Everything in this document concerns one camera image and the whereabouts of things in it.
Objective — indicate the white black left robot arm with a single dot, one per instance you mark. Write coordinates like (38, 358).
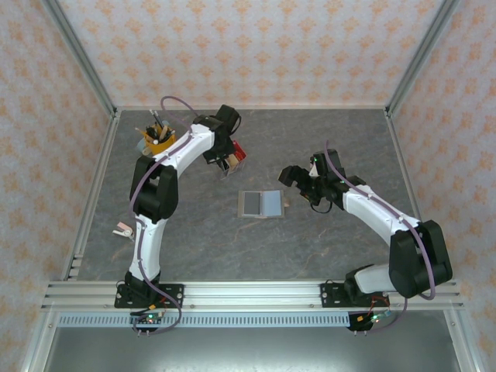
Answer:
(149, 248)

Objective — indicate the clear acrylic card organizer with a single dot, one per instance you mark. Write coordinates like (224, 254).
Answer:
(232, 172)

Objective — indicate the yellow pen cup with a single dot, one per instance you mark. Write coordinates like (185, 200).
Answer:
(164, 145)

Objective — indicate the black pen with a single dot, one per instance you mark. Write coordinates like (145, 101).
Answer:
(153, 118)
(159, 118)

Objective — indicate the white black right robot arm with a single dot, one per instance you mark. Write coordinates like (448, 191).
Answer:
(372, 209)

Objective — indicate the aluminium frame post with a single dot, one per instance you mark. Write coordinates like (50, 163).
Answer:
(80, 54)
(38, 345)
(463, 345)
(420, 54)

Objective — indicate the tan wooden stick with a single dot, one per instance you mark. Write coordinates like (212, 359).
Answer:
(167, 131)

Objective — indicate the red VIP card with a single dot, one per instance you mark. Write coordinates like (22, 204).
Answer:
(239, 151)

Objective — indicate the beige leather card holder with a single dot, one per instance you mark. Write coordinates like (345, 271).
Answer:
(271, 203)

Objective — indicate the aluminium back rail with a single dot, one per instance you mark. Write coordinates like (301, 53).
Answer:
(252, 107)

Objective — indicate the small circuit board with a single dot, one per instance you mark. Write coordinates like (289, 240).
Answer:
(374, 317)
(149, 319)

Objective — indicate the aluminium front rail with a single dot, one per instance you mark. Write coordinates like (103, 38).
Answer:
(252, 294)

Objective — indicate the aluminium side rail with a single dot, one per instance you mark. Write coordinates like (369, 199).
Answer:
(93, 193)
(404, 162)

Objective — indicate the pink white stapler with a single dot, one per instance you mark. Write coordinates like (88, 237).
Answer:
(122, 226)

